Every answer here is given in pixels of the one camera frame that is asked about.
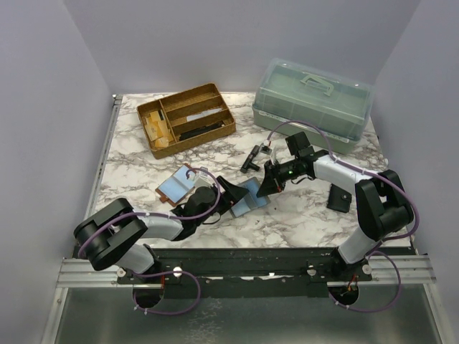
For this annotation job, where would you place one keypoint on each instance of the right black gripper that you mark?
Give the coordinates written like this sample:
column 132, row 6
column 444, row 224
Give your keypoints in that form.
column 272, row 183

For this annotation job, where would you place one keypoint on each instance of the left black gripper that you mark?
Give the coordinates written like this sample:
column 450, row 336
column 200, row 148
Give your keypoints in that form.
column 232, row 195

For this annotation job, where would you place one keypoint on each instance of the grey card holder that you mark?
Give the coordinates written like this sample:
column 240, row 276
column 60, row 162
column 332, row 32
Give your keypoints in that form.
column 250, row 202

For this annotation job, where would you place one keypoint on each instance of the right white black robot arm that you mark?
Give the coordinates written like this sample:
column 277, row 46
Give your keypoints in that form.
column 382, row 205

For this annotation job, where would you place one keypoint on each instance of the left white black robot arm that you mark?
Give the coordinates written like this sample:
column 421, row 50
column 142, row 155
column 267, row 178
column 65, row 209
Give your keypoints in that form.
column 110, row 236

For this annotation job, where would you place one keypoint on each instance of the brown blue open card holder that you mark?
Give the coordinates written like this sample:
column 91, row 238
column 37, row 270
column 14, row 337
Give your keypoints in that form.
column 177, row 186

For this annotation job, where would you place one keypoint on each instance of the white card in tray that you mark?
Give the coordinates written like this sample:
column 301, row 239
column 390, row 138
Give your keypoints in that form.
column 204, row 113

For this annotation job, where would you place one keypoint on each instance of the black T-shaped tool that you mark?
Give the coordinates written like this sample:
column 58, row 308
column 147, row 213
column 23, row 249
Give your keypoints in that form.
column 248, row 164

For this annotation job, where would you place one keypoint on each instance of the black item in tray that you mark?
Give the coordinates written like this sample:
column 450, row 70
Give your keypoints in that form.
column 201, row 130

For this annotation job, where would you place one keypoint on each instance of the brown woven organizer tray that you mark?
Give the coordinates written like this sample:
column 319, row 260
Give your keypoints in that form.
column 184, row 120

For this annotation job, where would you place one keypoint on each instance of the green clear-lid storage box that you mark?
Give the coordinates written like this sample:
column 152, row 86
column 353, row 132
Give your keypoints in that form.
column 329, row 108

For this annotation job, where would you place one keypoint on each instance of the yellow packets in tray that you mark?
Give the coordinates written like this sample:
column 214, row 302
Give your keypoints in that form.
column 157, row 129

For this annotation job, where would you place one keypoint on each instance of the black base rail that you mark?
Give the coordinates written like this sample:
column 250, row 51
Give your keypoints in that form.
column 242, row 273

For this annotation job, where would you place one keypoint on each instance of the aluminium side rail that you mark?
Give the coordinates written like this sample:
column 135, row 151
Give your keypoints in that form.
column 117, row 101

